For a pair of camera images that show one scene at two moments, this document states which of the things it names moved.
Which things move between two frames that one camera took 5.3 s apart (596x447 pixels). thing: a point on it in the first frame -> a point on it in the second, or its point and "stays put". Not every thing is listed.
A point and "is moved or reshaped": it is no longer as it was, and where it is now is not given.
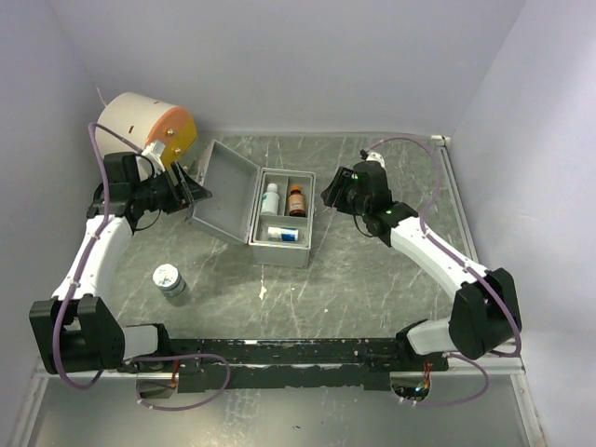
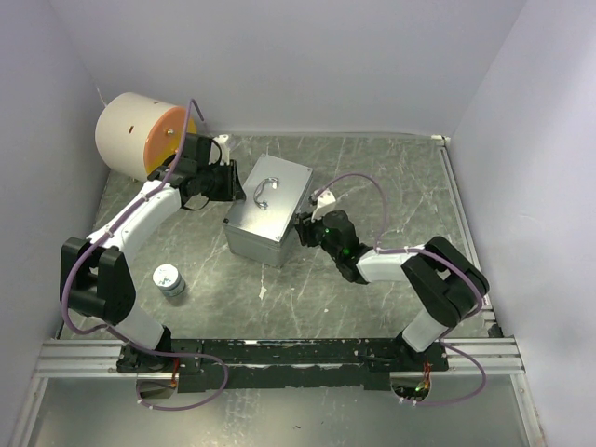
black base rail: [238, 364] stays put
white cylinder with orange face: [145, 119] stays put
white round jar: [168, 278] stays put
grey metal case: [268, 209] is moved or reshaped
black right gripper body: [343, 195] -> [313, 235]
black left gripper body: [162, 192] -> [221, 182]
